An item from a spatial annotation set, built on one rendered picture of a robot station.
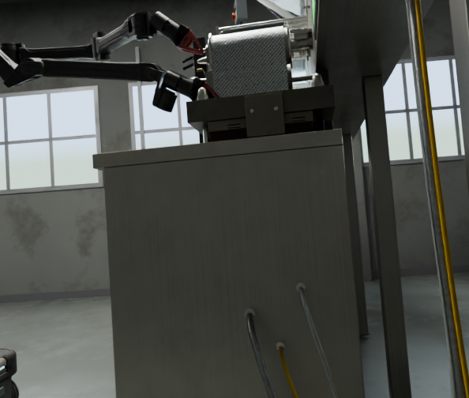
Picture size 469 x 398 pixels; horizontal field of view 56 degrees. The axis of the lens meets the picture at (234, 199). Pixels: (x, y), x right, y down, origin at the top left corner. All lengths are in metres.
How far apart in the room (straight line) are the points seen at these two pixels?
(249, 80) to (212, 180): 0.43
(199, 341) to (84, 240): 4.01
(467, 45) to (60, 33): 5.20
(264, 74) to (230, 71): 0.11
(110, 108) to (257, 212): 4.17
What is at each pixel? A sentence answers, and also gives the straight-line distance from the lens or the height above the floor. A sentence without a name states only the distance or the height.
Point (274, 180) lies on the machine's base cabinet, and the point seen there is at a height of 0.79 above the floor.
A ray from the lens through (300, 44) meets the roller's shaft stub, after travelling 1.51.
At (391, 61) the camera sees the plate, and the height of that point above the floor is 1.14.
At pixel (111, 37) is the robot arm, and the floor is 1.41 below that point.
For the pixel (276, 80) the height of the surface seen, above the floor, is 1.12.
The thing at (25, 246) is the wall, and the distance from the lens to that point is 5.38.
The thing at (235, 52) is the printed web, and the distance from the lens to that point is 1.47.
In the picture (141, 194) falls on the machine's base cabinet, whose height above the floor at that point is 0.78.
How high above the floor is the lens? 0.69
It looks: 3 degrees up
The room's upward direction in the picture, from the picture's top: 4 degrees counter-clockwise
